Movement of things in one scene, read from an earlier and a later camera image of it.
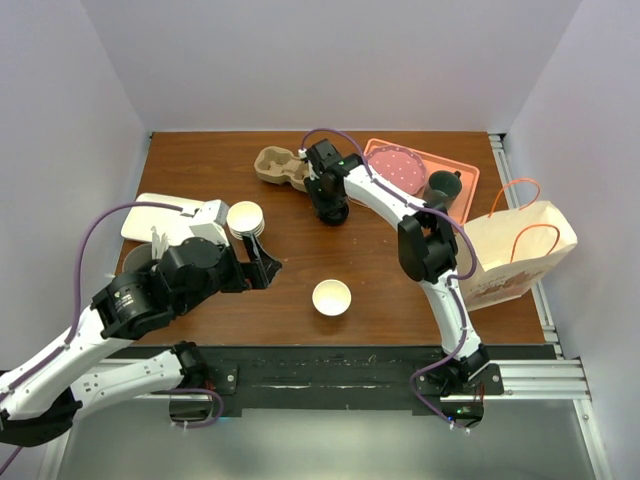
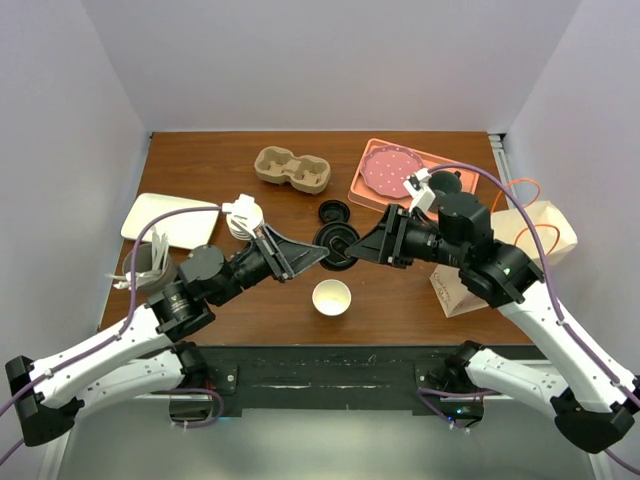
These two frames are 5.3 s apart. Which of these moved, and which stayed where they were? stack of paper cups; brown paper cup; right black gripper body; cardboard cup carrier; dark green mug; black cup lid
Moved: right black gripper body; black cup lid
Stayed: cardboard cup carrier; brown paper cup; dark green mug; stack of paper cups
